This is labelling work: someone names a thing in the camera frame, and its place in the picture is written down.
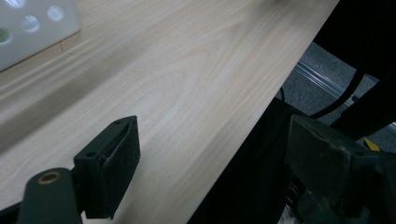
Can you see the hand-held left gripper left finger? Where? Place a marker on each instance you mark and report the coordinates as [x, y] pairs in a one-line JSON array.
[[107, 168]]

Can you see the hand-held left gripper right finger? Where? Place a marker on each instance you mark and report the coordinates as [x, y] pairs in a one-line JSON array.
[[327, 161]]

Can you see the white perforated plastic basket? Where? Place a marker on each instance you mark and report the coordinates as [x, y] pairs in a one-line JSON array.
[[40, 40]]

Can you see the metal floor rail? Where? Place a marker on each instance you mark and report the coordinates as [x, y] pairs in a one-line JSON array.
[[320, 79]]

